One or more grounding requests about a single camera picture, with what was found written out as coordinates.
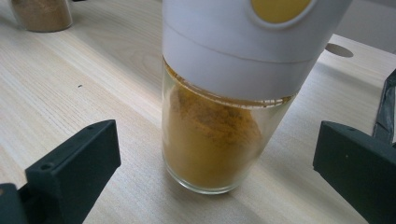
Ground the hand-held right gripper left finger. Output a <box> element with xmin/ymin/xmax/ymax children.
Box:
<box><xmin>24</xmin><ymin>119</ymin><xmax>121</xmax><ymax>224</ymax></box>

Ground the yellow spice jar white lid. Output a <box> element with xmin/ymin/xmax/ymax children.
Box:
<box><xmin>161</xmin><ymin>0</ymin><xmax>354</xmax><ymax>195</ymax></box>

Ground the brown spice jar silver lid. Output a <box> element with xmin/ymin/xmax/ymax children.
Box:
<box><xmin>8</xmin><ymin>0</ymin><xmax>74</xmax><ymax>34</ymax></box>

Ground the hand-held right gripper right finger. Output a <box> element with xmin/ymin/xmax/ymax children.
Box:
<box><xmin>312</xmin><ymin>120</ymin><xmax>396</xmax><ymax>224</ymax></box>

